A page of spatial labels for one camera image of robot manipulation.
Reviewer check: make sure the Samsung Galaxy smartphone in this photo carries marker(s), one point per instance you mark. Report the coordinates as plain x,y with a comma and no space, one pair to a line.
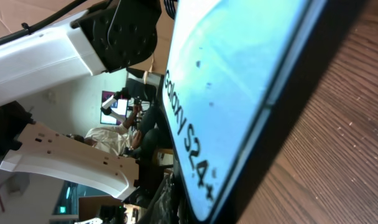
239,74

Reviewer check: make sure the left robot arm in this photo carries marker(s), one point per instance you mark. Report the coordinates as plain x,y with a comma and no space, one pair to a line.
106,37

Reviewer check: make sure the person in white shirt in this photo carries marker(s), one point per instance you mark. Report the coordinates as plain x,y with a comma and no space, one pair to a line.
152,133

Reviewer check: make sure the background computer monitor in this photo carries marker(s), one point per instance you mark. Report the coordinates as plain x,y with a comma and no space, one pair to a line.
113,108

